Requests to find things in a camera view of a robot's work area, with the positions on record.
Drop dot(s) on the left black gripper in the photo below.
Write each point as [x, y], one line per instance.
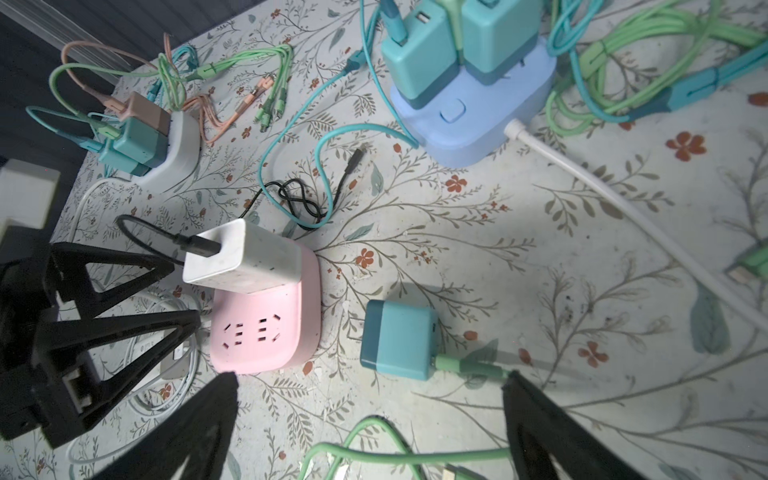
[67, 376]

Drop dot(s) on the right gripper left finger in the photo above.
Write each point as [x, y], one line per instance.
[191, 444]

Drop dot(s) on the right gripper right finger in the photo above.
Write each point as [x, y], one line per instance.
[541, 435]

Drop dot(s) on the pink power strip cube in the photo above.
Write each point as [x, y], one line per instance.
[269, 330]

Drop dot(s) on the white charger plug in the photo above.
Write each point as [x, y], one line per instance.
[250, 259]

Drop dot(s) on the teal charger plug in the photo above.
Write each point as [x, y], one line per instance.
[399, 339]

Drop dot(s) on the white power plug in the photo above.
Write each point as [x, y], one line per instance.
[158, 394]

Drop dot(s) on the teal chargers on white cube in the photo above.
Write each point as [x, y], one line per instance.
[143, 140]

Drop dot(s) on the white power strip cube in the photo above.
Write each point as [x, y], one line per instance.
[182, 158]

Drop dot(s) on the blue power strip cube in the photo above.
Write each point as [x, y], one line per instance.
[465, 122]

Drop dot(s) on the teal chargers on blue cube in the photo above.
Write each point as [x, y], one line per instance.
[425, 50]

